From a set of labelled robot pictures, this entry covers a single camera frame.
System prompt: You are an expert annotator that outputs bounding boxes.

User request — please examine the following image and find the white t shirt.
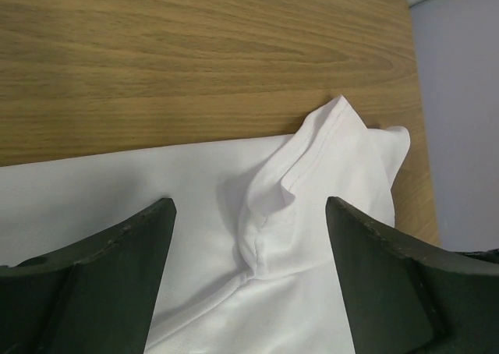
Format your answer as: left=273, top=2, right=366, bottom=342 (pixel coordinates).
left=1, top=97, right=410, bottom=353

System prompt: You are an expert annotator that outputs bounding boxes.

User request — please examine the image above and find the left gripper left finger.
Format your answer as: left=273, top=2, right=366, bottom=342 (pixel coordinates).
left=1, top=198, right=176, bottom=353

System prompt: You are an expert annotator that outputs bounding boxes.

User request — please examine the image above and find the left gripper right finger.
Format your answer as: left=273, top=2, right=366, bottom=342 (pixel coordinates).
left=326, top=197, right=498, bottom=353

